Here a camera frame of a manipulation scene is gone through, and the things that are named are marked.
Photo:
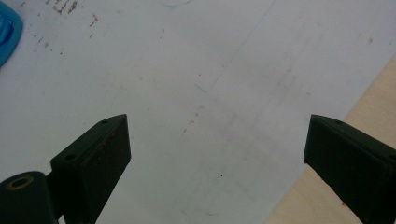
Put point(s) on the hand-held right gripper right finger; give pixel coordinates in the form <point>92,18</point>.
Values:
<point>351,161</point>

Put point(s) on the white paper sheet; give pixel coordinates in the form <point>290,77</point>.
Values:
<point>186,62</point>

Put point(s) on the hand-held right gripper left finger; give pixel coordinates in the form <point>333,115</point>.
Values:
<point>93,161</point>

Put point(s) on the blue plastic container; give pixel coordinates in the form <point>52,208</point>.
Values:
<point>7,34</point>

